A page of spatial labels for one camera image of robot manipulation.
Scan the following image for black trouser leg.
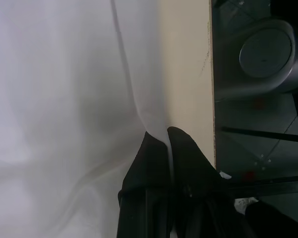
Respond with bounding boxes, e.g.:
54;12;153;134
245;200;298;238

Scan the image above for grey rounded robot body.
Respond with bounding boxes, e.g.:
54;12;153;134
215;16;298;100

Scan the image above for white shorts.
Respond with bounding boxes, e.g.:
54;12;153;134
0;0;176;238

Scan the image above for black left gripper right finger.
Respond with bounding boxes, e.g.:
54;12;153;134
167;126;257;238

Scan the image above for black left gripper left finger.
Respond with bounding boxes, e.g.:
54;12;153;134
116;130;175;238

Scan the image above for white shoe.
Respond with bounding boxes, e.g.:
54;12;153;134
234;197;259;216

